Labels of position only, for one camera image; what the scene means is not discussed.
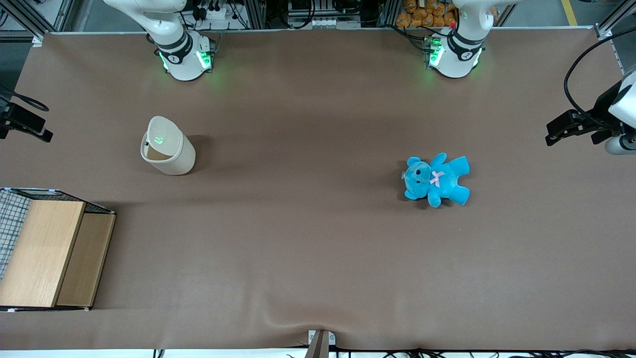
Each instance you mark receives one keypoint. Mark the white power strip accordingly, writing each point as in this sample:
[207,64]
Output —
[218,12]

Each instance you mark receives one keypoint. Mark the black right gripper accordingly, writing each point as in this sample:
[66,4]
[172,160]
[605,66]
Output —
[11,116]

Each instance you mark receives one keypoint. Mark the blue teddy bear plush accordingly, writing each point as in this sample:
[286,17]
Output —
[439,179]

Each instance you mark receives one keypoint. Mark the beige round trash can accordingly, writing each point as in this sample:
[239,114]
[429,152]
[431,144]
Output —
[181,161]

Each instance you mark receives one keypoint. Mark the white connector block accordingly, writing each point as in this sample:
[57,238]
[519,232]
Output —
[323,23]

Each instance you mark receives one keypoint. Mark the orange plush toys pile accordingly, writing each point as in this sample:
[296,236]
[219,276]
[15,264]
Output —
[422,15]

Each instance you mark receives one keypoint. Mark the beige trash can lid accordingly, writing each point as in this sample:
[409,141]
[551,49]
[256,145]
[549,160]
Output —
[164,134]

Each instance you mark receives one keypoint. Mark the brown table mat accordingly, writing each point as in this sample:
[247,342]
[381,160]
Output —
[318,248]

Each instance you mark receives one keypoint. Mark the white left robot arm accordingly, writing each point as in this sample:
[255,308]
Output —
[459,47]

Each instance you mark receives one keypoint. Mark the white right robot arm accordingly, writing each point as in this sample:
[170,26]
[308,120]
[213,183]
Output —
[174,35]

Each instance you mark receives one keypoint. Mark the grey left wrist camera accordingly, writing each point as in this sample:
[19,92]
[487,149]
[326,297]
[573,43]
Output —
[618,144]

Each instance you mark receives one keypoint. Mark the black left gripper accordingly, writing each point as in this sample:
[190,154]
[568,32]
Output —
[599,111]

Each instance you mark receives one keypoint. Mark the aluminium frame post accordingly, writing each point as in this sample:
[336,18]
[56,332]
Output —
[613,20]
[30,17]

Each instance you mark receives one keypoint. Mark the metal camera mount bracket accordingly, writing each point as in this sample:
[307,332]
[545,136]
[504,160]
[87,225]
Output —
[319,344]

